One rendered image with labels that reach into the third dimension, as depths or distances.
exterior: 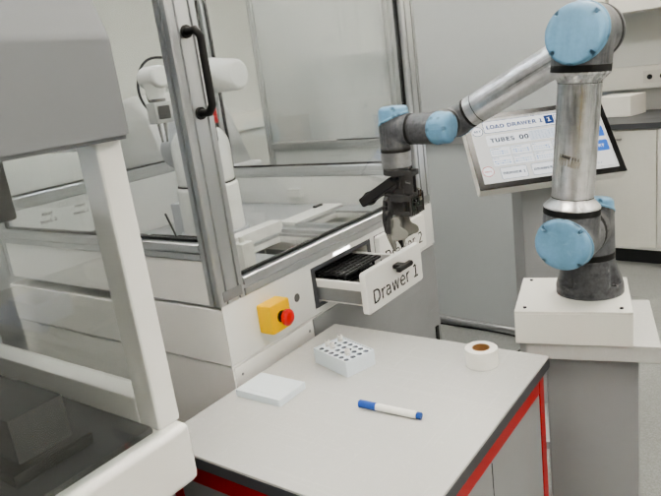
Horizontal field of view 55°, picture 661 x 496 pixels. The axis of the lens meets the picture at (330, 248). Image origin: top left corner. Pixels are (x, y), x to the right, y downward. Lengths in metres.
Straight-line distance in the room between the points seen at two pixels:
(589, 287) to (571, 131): 0.38
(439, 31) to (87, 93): 2.54
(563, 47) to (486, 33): 1.84
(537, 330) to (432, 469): 0.52
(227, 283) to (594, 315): 0.81
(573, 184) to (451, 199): 2.01
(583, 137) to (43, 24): 0.99
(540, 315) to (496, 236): 1.81
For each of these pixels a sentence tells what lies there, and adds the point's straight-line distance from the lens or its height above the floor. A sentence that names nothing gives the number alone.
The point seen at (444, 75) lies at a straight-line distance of 3.29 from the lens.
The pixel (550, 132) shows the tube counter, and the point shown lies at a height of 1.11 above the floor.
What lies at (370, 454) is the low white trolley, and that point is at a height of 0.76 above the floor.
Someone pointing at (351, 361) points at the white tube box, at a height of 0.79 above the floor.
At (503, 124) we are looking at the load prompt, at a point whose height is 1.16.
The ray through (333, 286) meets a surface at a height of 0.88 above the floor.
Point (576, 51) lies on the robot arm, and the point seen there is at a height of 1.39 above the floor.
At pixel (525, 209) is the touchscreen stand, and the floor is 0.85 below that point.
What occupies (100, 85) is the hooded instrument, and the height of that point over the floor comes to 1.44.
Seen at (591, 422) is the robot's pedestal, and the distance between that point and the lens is 1.68.
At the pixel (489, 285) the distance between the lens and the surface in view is 3.41.
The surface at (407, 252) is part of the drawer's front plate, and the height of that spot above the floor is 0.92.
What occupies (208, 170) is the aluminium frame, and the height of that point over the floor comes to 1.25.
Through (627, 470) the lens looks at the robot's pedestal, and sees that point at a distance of 1.75.
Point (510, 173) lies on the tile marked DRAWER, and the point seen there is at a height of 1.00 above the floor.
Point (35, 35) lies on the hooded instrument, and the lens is 0.90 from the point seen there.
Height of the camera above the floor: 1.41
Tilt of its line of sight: 15 degrees down
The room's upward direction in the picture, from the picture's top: 8 degrees counter-clockwise
